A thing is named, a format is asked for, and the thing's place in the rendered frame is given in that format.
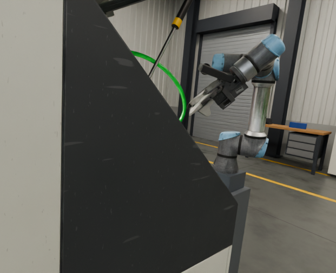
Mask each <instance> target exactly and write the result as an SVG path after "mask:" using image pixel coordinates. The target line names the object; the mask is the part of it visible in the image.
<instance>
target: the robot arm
mask: <svg viewBox="0 0 336 273"><path fill-rule="evenodd" d="M284 51H285V45H284V43H283V41H282V40H281V39H280V38H279V37H278V36H277V35H275V34H270V35H268V36H267V37H265V38H264V39H263V40H261V41H260V42H259V43H258V44H257V45H256V46H255V47H254V48H252V49H251V50H250V51H249V52H248V53H246V54H224V53H221V54H215V55H214V56H213V60H212V66H210V65H209V64H207V63H200V65H199V67H198V70H199V71H200V72H201V73H202V74H203V75H210V76H213V77H215V78H217V80H215V81H213V82H212V83H211V84H210V85H209V86H207V87H206V88H205V89H203V90H202V91H201V92H200V93H198V95H197V96H196V97H195V98H193V99H192V100H191V102H190V103H189V104H188V106H187V109H189V108H190V107H192V106H193V105H195V106H194V107H192V108H191V109H190V112H189V116H191V115H192V114H194V113H195V112H197V111H198V112H200V113H201V114H203V115H204V116H210V114H211V112H210V106H211V105H212V104H213V101H215V102H216V104H217V105H218V106H219V107H220V108H222V109H223V110H224V109H225V108H226V107H228V106H229V105H230V104H231V103H232V102H234V101H235V98H236V97H237V96H238V95H240V94H241V93H242V92H243V91H244V90H246V89H247V88H248V86H247V85H246V82H248V81H249V80H252V82H251V83H252V85H253V86H254V89H253V96H252V104H251V111H250V116H249V124H248V130H247V131H245V133H244V135H241V133H240V132H222V133H220V136H219V143H218V152H217V156H216V159H215V161H214V163H213V169H215V171H218V172H221V173H227V174H236V173H238V170H239V168H238V162H237V156H238V155H244V156H248V157H254V158H262V157H263V156H264V155H265V152H266V149H267V145H268V141H269V139H267V138H266V136H267V135H266V134H265V132H264V130H265V123H266V117H267V110H268V104H269V97H270V93H271V87H272V86H273V85H275V81H278V80H279V59H278V57H280V55H281V54H282V53H283V52H284ZM234 80H235V81H234ZM227 104H228V105H227Z"/></svg>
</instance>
